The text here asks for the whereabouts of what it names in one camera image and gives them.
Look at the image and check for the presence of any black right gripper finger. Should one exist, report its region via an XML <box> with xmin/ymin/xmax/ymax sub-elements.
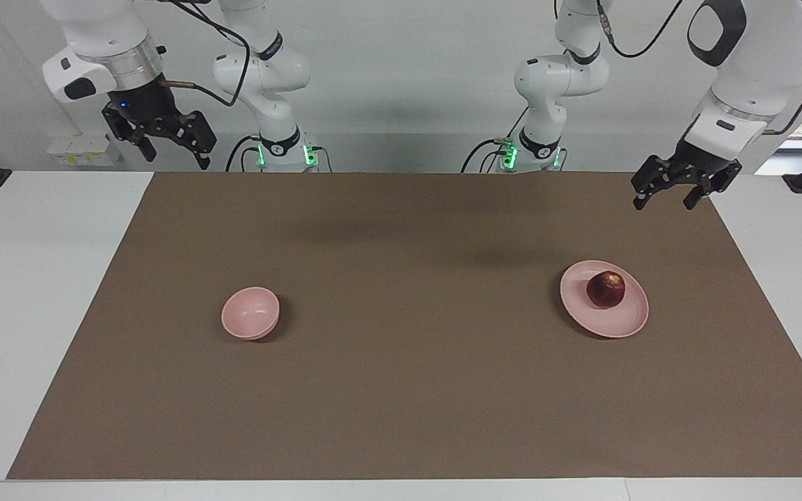
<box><xmin>102</xmin><ymin>104</ymin><xmax>159</xmax><ymax>163</ymax></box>
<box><xmin>170</xmin><ymin>110</ymin><xmax>218</xmax><ymax>170</ymax></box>

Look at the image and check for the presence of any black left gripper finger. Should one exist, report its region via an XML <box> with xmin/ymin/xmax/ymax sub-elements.
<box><xmin>682</xmin><ymin>163</ymin><xmax>744</xmax><ymax>212</ymax></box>
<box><xmin>631</xmin><ymin>156</ymin><xmax>681</xmax><ymax>212</ymax></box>

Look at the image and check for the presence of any red apple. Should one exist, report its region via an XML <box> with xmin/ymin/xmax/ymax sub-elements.
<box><xmin>586</xmin><ymin>271</ymin><xmax>627</xmax><ymax>309</ymax></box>

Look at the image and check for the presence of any pink plate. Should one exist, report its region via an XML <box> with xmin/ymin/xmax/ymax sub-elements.
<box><xmin>559</xmin><ymin>260</ymin><xmax>650</xmax><ymax>340</ymax></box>

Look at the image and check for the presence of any pink bowl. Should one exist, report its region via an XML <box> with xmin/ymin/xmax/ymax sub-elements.
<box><xmin>221</xmin><ymin>287</ymin><xmax>281</xmax><ymax>341</ymax></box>

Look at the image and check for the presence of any brown table mat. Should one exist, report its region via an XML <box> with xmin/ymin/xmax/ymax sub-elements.
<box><xmin>6</xmin><ymin>172</ymin><xmax>802</xmax><ymax>481</ymax></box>

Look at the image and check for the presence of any black right base cable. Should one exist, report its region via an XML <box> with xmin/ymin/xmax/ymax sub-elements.
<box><xmin>225</xmin><ymin>134</ymin><xmax>263</xmax><ymax>173</ymax></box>

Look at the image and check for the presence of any black base cable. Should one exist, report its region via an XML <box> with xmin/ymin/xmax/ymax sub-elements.
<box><xmin>225</xmin><ymin>134</ymin><xmax>263</xmax><ymax>173</ymax></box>
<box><xmin>460</xmin><ymin>104</ymin><xmax>531</xmax><ymax>174</ymax></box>

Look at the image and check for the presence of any white wall socket box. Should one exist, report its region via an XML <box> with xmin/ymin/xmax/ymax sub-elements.
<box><xmin>47</xmin><ymin>134</ymin><xmax>123</xmax><ymax>168</ymax></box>

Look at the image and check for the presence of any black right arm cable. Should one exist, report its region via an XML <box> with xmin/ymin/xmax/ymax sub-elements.
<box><xmin>157</xmin><ymin>0</ymin><xmax>253</xmax><ymax>109</ymax></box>

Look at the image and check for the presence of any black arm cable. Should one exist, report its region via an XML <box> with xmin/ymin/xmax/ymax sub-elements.
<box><xmin>595</xmin><ymin>0</ymin><xmax>802</xmax><ymax>137</ymax></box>
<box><xmin>157</xmin><ymin>0</ymin><xmax>253</xmax><ymax>109</ymax></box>

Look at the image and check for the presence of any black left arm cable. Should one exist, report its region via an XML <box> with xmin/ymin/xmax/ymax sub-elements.
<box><xmin>595</xmin><ymin>0</ymin><xmax>802</xmax><ymax>137</ymax></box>

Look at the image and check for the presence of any black left base cable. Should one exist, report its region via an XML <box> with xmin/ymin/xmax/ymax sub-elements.
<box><xmin>460</xmin><ymin>104</ymin><xmax>531</xmax><ymax>174</ymax></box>

